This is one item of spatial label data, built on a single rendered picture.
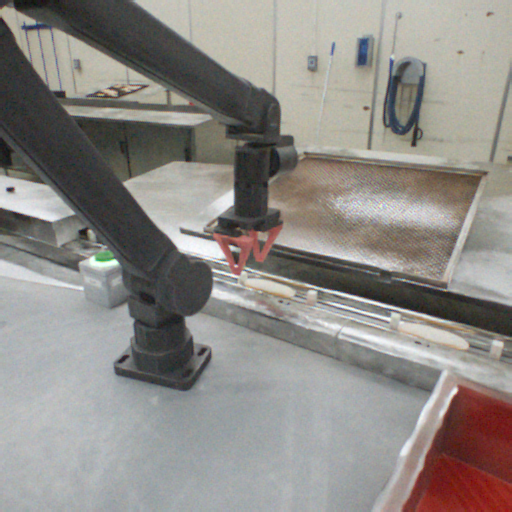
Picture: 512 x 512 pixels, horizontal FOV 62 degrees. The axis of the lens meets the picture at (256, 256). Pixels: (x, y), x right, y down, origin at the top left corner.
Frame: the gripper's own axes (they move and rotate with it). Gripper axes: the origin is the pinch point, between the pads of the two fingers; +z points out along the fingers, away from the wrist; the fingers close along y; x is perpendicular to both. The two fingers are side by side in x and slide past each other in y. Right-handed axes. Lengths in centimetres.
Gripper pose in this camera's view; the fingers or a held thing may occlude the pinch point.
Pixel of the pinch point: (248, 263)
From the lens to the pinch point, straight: 74.3
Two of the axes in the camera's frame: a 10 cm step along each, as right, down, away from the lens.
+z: -0.4, 9.3, 3.6
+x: 8.5, 2.2, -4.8
